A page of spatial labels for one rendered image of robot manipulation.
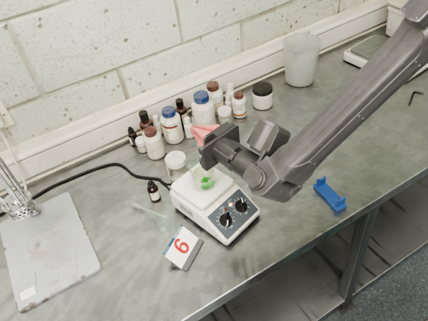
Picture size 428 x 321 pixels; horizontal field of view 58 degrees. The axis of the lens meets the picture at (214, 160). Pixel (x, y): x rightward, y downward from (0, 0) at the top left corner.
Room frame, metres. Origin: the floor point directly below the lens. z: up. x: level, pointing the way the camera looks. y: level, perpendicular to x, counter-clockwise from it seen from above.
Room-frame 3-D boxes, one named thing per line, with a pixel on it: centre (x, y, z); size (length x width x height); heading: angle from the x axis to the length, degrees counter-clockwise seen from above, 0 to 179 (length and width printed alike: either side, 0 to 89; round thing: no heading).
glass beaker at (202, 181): (0.66, 0.04, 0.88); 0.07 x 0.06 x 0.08; 136
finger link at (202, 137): (0.65, 0.00, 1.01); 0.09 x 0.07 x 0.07; 36
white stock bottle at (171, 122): (0.96, 0.12, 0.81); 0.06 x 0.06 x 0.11
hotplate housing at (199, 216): (0.65, 0.02, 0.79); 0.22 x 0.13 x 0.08; 40
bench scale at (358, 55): (1.21, -0.68, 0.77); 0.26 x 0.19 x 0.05; 31
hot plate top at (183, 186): (0.67, 0.04, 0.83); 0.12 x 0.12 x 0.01; 40
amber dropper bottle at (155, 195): (0.72, 0.18, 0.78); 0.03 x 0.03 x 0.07
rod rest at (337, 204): (0.63, -0.29, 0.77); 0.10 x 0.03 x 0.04; 19
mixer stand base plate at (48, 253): (0.61, 0.46, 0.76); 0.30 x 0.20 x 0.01; 25
